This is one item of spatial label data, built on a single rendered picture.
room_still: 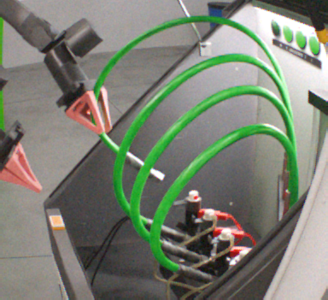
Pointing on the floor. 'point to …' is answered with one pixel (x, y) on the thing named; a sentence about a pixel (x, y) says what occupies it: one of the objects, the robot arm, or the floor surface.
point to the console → (307, 245)
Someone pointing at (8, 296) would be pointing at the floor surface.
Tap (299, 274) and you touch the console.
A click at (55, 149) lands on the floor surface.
